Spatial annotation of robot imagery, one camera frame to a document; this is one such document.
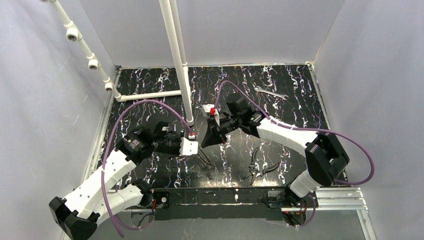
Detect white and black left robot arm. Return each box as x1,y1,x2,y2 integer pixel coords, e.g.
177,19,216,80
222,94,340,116
48,121,199,240

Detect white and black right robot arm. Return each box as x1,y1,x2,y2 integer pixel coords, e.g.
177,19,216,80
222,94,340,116
201,93,350,208

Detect silver open-end wrench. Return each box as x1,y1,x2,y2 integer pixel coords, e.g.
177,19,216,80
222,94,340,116
254,86,289,100

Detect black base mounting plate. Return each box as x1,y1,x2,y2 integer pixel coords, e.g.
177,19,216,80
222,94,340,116
120,187,319,222

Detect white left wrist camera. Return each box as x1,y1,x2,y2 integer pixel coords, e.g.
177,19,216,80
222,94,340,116
179,137,199,157

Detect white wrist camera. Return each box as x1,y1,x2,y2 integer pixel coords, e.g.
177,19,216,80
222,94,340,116
179,137,199,157
201,104,220,126

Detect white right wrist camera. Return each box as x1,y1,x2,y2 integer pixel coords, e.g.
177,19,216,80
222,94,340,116
201,104,220,126

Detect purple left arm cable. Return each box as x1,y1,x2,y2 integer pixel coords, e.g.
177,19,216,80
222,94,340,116
101,99,197,239

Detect black wire stripper pliers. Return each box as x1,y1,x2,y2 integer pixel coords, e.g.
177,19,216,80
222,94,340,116
243,147,279,186

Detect white PVC pipe frame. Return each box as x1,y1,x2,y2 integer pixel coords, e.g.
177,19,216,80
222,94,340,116
49,0,194,126

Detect aluminium extrusion rail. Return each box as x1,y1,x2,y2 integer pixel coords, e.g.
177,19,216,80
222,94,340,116
67,187,369,213

